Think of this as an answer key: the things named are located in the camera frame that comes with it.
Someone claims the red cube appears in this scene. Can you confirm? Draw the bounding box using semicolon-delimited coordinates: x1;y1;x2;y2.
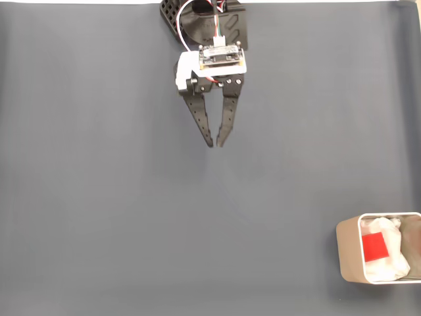
361;231;390;263

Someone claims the beige box with white rim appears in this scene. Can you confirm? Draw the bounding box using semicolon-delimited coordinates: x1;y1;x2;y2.
335;211;421;284

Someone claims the blue-grey table mat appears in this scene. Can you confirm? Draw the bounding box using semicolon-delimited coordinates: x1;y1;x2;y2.
0;2;421;316

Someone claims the crumpled white paper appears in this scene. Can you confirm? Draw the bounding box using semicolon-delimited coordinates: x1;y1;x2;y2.
360;216;412;282

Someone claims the red and white servo wire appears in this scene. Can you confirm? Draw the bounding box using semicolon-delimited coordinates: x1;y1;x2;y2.
175;0;199;53

